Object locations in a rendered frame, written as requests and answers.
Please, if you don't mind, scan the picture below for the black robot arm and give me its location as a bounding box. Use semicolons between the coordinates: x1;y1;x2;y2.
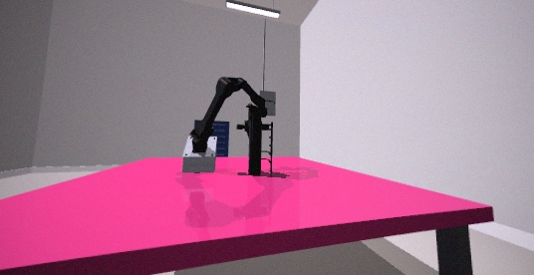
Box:
190;77;267;152

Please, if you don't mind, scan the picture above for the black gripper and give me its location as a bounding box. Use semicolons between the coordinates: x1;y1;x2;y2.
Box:
236;115;269;137

